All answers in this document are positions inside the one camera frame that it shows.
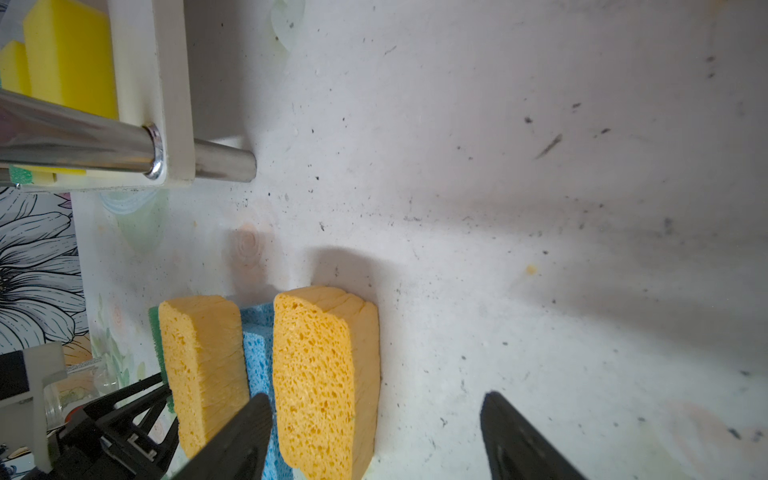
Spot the green yellow sponge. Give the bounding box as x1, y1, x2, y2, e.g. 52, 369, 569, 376
8, 166, 35, 185
148, 306, 169, 386

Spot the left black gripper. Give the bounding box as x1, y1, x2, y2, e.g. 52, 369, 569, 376
24, 373, 179, 479

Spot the blue cellulose sponge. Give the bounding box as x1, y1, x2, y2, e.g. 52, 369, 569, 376
241, 303, 294, 480

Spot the clear glass bowl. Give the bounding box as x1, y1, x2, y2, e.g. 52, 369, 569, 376
44, 357, 119, 430

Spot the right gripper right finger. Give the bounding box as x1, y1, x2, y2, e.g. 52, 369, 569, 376
480, 391, 585, 480

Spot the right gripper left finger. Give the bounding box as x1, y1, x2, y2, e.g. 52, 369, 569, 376
172, 393, 273, 480

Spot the white two-tier metal shelf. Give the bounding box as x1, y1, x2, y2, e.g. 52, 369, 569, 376
1, 1, 257, 192

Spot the orange cellulose sponge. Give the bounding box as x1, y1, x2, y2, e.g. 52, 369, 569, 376
158, 295, 250, 459

